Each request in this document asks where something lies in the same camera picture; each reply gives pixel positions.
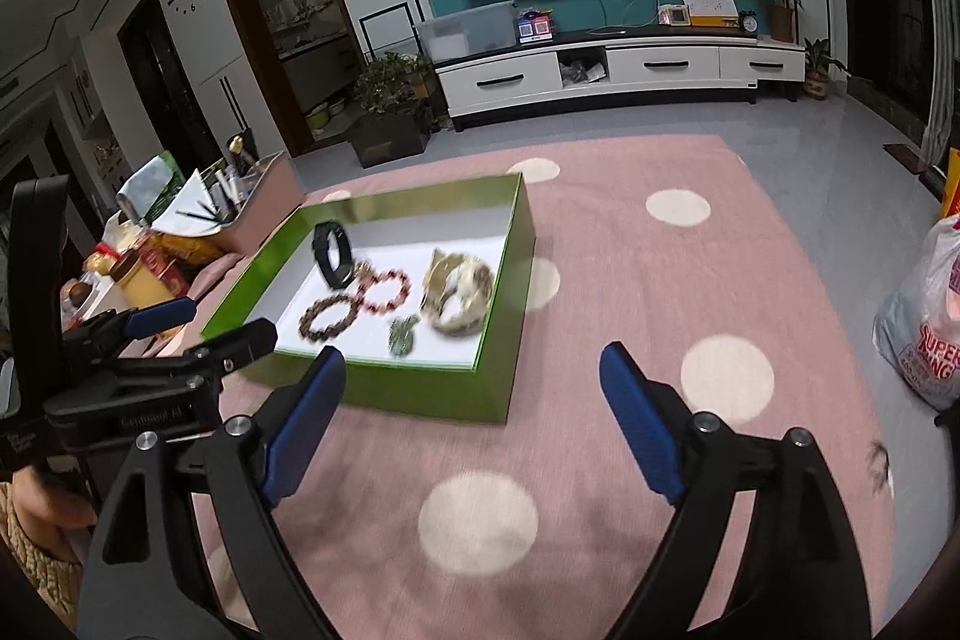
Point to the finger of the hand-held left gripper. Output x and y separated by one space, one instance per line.
161 314
240 340

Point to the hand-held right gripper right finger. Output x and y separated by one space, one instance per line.
637 430

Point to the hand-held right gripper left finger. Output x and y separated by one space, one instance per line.
304 430

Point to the green box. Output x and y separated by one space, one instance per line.
420 392

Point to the green jade pendant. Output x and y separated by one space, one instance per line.
403 338

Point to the person's left forearm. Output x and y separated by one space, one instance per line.
34 572

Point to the person's left hand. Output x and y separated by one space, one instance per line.
49 505

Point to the yellow jar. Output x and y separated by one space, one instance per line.
146 287

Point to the black wristband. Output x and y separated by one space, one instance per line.
324 254

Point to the green white bag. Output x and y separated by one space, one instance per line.
157 183

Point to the pink desk organizer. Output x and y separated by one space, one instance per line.
266 194

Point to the pink dotted mat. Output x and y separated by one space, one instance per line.
600 280

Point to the large potted plant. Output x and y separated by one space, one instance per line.
390 93

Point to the white plastic bag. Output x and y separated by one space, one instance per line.
926 325

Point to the white television cabinet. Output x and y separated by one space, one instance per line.
660 66

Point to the clear storage box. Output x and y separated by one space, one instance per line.
465 33

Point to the small potted plant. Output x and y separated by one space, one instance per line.
819 74

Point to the small pink device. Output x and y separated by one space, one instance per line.
672 16

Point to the small alarm clock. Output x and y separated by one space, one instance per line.
748 22

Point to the yellow white box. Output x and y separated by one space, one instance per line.
711 10

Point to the tall potted plant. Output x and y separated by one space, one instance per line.
780 6

